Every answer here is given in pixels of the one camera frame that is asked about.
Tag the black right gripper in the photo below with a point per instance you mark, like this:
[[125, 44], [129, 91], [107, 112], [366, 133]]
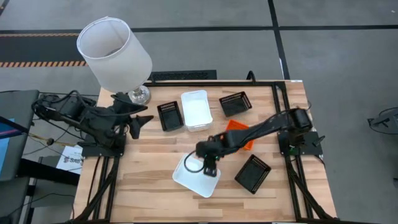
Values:
[[210, 149]]

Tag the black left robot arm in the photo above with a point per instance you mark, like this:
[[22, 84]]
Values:
[[87, 119]]

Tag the black floor vent grille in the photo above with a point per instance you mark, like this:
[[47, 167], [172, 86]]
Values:
[[183, 75]]

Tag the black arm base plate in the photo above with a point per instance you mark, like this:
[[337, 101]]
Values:
[[102, 151], [309, 144]]

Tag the black plastic basket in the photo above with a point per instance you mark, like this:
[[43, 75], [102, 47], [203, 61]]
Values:
[[170, 117], [252, 174], [235, 104]]

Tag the white printed paper sheet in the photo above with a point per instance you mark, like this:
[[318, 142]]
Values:
[[71, 160]]

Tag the white shade table lamp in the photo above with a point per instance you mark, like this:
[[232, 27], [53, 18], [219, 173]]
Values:
[[115, 59]]

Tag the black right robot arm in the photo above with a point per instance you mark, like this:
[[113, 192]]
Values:
[[264, 126]]

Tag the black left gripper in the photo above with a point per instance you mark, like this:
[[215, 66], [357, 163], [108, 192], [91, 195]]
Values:
[[127, 107]]

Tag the black floor stand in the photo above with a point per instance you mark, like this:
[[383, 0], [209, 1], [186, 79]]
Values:
[[385, 121]]

